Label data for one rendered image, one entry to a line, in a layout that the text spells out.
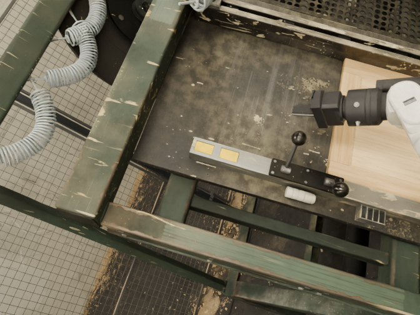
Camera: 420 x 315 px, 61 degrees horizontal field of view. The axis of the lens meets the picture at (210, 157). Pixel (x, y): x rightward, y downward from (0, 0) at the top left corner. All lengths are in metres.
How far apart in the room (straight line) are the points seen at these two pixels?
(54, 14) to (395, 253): 1.36
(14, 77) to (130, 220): 0.68
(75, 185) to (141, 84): 0.32
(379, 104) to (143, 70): 0.60
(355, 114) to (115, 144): 0.58
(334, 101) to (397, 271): 0.50
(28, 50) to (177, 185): 0.72
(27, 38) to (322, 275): 1.19
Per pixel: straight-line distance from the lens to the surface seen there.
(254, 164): 0.97
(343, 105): 0.91
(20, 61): 1.38
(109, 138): 0.92
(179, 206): 0.98
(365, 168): 1.10
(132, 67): 1.03
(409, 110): 0.85
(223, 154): 0.96
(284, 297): 1.75
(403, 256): 1.14
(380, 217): 1.08
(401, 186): 1.13
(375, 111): 0.88
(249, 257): 0.89
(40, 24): 1.46
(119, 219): 0.90
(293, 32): 1.22
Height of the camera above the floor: 2.11
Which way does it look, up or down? 29 degrees down
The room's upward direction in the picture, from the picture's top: 59 degrees counter-clockwise
